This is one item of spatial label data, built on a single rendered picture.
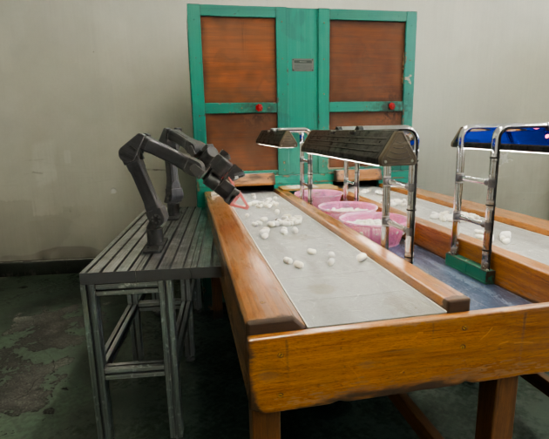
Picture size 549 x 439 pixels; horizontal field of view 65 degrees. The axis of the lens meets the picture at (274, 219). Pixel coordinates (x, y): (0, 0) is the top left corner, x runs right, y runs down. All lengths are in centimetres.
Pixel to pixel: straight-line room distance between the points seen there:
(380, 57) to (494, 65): 152
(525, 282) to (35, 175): 338
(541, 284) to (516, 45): 322
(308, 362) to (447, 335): 29
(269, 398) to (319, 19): 225
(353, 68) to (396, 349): 210
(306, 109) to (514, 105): 213
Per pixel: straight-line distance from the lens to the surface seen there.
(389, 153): 90
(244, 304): 91
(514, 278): 132
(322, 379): 90
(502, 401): 122
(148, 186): 172
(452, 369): 102
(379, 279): 114
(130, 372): 168
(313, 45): 272
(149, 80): 358
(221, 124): 258
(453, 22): 404
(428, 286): 104
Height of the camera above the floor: 112
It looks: 12 degrees down
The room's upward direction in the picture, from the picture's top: 1 degrees counter-clockwise
